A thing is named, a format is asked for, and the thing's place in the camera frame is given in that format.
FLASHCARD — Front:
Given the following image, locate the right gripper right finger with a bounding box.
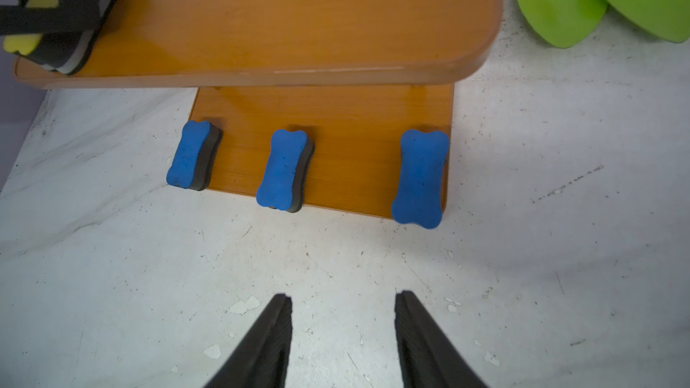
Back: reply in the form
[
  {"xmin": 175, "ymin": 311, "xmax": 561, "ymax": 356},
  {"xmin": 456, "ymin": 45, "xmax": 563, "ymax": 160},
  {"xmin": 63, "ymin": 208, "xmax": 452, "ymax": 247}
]
[{"xmin": 395, "ymin": 290, "xmax": 487, "ymax": 388}]

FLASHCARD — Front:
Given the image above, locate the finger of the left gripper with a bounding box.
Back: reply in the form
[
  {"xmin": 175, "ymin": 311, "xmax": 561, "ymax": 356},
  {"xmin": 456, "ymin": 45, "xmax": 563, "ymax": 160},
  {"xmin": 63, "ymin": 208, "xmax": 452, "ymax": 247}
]
[{"xmin": 1, "ymin": 0, "xmax": 101, "ymax": 36}]

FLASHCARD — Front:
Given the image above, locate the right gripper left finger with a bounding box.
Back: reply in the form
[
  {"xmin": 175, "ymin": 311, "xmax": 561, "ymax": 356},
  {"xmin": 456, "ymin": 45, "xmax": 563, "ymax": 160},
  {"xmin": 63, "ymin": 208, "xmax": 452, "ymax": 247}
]
[{"xmin": 206, "ymin": 294, "xmax": 293, "ymax": 388}]

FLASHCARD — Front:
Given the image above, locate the yellow eraser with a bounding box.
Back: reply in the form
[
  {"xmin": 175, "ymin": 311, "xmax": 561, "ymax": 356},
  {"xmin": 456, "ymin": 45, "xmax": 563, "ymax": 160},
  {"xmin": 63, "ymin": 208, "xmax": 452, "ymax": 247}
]
[{"xmin": 1, "ymin": 0, "xmax": 118, "ymax": 75}]

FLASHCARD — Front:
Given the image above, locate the blue eraser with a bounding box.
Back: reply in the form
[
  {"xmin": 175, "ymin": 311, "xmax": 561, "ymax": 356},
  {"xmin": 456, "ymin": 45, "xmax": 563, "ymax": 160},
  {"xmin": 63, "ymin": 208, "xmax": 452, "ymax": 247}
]
[
  {"xmin": 256, "ymin": 129, "xmax": 314, "ymax": 213},
  {"xmin": 392, "ymin": 129, "xmax": 450, "ymax": 229},
  {"xmin": 166, "ymin": 120, "xmax": 223, "ymax": 191}
]

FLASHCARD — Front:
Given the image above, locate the orange wooden two-tier shelf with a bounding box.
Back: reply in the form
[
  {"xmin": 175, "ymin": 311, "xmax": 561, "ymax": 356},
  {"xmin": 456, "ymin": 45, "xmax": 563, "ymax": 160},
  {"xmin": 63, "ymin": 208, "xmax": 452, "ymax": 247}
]
[{"xmin": 14, "ymin": 0, "xmax": 503, "ymax": 217}]

